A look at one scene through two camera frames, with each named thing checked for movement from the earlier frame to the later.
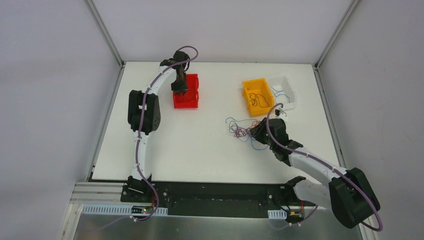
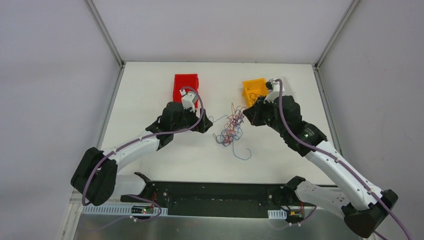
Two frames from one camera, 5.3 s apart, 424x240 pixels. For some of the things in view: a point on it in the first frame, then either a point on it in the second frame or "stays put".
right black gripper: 257,128 → 259,110
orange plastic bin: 258,96 stays put
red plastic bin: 190,99 stays put
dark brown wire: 258,100 stays put
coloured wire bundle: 241,130 → 232,129
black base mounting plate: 215,199 stays put
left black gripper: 179,85 → 196,120
